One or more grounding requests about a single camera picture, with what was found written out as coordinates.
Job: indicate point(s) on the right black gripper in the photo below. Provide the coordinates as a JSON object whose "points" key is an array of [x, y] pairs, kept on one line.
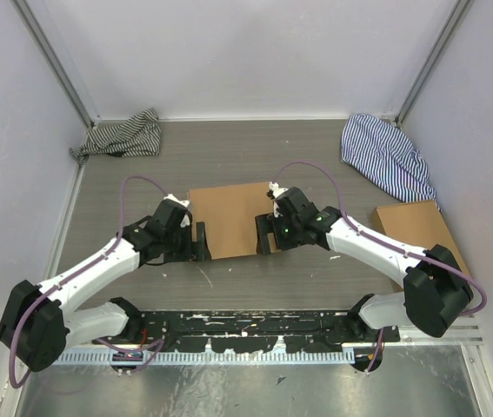
{"points": [[267, 224]]}

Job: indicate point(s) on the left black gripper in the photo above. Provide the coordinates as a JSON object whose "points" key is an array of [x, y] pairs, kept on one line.
{"points": [[196, 251]]}

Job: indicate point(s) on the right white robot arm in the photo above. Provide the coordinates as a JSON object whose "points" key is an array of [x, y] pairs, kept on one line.
{"points": [[434, 291]]}

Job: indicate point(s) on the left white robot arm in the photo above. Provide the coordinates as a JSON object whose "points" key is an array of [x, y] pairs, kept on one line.
{"points": [[41, 320]]}

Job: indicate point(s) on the folded brown cardboard box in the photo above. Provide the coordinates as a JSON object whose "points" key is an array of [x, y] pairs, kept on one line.
{"points": [[416, 223]]}

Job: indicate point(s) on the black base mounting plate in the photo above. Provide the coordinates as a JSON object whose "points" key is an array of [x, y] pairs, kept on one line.
{"points": [[248, 331]]}

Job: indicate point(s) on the grey striped cloth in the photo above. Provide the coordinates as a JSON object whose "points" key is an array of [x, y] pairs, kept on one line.
{"points": [[139, 135]]}

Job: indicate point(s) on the blue striped cloth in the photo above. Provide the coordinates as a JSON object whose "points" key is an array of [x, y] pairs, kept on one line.
{"points": [[383, 154]]}

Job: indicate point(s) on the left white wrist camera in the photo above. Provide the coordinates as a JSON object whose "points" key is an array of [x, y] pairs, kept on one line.
{"points": [[187, 217]]}

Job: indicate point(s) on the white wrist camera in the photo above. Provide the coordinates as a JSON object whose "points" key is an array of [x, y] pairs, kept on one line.
{"points": [[187, 217], [275, 190]]}

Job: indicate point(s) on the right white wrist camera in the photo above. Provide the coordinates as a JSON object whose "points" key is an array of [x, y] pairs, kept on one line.
{"points": [[275, 190]]}

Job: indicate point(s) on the white slotted cable duct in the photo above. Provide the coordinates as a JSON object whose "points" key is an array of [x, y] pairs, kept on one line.
{"points": [[96, 356]]}

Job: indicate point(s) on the aluminium rail frame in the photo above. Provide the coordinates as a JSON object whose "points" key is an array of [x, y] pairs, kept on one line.
{"points": [[468, 334]]}

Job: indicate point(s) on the right aluminium corner post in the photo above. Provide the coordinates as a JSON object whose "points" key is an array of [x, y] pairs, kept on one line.
{"points": [[439, 47]]}

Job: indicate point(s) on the aluminium corner post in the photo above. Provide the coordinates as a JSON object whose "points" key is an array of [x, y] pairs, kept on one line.
{"points": [[39, 23], [439, 47]]}

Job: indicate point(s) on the left aluminium corner post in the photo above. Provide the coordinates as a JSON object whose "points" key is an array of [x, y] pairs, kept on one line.
{"points": [[39, 23]]}

